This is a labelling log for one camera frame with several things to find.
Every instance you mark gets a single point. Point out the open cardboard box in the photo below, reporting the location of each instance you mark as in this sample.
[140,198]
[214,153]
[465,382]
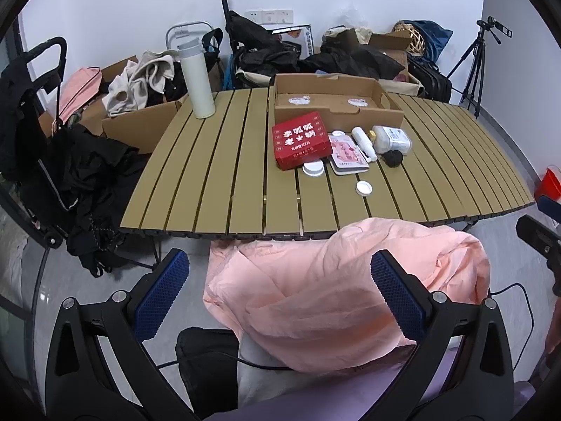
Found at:
[390,41]

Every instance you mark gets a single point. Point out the white thermos bottle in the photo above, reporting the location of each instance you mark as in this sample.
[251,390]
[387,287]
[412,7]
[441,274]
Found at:
[197,83]

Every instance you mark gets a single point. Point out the shallow cardboard tray box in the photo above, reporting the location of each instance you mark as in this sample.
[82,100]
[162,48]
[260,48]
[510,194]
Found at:
[342,116]

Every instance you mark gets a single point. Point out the blue bag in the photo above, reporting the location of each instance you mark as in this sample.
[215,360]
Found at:
[436,35]

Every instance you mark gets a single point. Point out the black tripod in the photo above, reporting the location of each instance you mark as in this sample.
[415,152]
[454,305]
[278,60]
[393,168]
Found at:
[479,52]

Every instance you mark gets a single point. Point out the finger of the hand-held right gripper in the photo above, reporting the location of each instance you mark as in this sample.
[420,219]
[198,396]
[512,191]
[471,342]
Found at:
[550,204]
[539,239]

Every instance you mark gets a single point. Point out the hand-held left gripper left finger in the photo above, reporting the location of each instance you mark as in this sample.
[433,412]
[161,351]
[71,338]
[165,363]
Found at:
[162,294]

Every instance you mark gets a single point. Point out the white round sticker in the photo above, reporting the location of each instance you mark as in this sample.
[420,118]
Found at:
[299,100]
[358,102]

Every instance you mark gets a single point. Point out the translucent labelled bottle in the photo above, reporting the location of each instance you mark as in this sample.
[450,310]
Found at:
[394,138]

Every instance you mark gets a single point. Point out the wicker basket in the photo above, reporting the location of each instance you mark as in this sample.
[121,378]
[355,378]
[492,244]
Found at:
[416,39]

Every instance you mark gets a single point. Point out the black tote bag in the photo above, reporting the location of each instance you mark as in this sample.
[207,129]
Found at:
[217,35]

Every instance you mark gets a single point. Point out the black cloth heap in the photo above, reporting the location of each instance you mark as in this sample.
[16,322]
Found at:
[350,61]

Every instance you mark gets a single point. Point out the white wall socket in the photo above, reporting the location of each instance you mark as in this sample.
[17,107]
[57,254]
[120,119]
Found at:
[269,16]

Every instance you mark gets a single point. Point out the black ball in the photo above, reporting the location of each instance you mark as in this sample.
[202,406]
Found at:
[393,158]

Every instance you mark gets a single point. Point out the red bucket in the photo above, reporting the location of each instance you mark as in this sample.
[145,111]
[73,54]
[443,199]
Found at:
[553,180]

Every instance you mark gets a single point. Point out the thin white round lid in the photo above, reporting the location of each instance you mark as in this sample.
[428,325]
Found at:
[364,188]

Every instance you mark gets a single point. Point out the pink cloth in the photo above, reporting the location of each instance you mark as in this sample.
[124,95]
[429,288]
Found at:
[307,294]

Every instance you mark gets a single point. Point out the beige crumpled bag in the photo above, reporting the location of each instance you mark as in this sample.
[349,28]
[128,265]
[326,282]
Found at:
[361,34]

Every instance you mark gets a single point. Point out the pink card packet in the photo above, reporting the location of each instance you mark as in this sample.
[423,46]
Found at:
[346,155]

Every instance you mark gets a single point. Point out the black folding trolley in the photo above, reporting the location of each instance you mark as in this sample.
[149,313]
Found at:
[245,30]

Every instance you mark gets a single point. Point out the person's right forearm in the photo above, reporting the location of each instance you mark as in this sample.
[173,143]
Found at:
[555,329]

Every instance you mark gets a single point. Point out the beige clothes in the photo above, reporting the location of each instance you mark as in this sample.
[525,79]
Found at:
[140,79]

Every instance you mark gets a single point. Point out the large cardboard box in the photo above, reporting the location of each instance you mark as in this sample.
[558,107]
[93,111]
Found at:
[136,129]

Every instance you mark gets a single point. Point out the black suitcase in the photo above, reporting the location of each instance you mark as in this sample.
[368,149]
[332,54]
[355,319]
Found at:
[431,79]

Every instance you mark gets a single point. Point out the white metal frame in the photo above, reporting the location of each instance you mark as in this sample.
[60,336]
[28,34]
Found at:
[184,28]

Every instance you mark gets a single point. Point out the thick white round lid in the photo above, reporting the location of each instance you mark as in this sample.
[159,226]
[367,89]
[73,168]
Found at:
[313,169]

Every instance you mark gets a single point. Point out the black cloth bundle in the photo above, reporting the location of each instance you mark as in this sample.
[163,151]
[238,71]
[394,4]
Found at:
[206,368]

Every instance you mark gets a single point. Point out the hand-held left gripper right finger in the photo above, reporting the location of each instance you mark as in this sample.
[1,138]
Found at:
[396,294]

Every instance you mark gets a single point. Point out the printed appliance box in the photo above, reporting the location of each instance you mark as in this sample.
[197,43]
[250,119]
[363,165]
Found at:
[302,39]

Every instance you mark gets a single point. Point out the red box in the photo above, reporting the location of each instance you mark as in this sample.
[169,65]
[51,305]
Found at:
[300,140]

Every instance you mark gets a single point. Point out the white tube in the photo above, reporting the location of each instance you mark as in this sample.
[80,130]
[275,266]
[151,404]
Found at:
[363,140]

